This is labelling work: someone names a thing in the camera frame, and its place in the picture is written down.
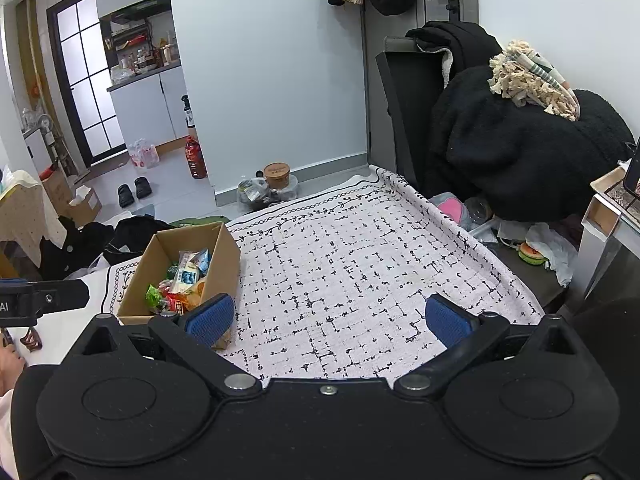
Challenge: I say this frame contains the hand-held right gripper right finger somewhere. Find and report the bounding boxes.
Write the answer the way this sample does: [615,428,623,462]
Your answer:
[392,293,596,400]

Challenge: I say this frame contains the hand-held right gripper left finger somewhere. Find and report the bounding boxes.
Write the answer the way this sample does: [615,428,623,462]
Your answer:
[65,293,265,402]

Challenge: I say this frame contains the pile of snack packets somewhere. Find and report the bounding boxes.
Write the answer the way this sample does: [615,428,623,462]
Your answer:
[145,249,213,313]

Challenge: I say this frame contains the brown cardboard box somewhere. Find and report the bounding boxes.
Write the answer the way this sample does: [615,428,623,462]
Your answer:
[116,221,242,352]

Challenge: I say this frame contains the white bed sheet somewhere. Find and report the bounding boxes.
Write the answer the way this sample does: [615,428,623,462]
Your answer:
[65,262,123,316]

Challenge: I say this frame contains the brown hair claw clip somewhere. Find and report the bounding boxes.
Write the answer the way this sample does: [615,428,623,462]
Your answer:
[20,326,44,354]

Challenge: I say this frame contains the wooden table with cloth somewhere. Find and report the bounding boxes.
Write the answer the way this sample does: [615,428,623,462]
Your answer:
[0,170,68,281]

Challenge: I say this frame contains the black clothes heap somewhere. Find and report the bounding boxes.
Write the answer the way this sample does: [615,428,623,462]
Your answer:
[40,215,173,281]

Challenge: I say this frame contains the cardboard boxes on floor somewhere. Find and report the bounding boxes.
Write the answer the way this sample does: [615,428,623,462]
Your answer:
[40,167,103,226]

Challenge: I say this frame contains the green cloth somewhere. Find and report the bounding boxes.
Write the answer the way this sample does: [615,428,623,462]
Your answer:
[170,215,227,229]

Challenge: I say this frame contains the hamburger plush toy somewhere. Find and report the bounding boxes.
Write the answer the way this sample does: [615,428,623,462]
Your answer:
[517,241,548,267]

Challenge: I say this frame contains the white black-patterned blanket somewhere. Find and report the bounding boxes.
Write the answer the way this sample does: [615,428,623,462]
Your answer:
[100,164,546,381]

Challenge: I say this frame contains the clear plastic jar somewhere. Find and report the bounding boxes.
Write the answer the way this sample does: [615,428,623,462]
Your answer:
[462,197,496,233]

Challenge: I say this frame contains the grey pink plush toy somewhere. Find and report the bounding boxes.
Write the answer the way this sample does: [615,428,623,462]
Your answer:
[429,192,466,222]

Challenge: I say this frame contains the white plastic bag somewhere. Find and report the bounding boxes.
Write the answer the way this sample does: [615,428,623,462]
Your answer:
[497,222,581,288]

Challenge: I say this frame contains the clear bag with jar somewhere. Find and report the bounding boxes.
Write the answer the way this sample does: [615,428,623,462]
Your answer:
[237,177,273,211]

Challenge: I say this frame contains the white side table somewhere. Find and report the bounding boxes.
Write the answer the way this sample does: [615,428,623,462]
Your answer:
[567,160,640,306]

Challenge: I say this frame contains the brown paper cup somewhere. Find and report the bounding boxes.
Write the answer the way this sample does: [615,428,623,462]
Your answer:
[263,162,292,190]

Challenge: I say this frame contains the red oil bottle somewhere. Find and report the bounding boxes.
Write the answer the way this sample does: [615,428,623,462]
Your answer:
[185,136,208,179]

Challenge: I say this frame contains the pink plastic bag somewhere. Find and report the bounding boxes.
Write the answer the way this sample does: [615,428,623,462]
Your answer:
[128,138,161,168]

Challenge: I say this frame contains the black fleece blanket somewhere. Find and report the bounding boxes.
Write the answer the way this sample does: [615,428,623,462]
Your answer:
[425,65,637,224]

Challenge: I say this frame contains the dark upright board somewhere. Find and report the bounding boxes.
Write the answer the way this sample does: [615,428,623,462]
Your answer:
[376,35,451,197]

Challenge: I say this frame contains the black white spray bottle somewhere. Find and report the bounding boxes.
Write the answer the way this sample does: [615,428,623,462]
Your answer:
[181,95,197,136]

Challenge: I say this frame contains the glass-paned door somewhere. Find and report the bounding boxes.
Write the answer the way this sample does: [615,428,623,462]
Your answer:
[46,0,128,168]

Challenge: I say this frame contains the white kitchen cabinet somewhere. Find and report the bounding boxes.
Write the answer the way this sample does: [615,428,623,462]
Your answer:
[107,62,188,146]

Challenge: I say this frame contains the black phone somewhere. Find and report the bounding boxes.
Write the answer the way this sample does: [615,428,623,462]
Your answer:
[622,135,640,201]

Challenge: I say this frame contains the beige fringed cloth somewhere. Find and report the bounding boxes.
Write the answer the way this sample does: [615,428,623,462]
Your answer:
[488,39,582,122]

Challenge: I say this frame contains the kitchen shelf with bottles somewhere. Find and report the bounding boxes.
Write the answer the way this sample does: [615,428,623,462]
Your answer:
[100,0,181,78]

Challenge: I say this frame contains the black lined jacket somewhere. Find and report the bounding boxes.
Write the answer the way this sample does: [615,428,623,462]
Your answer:
[406,20,503,92]

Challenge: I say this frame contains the grey door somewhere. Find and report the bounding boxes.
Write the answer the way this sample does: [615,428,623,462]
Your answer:
[362,0,478,171]

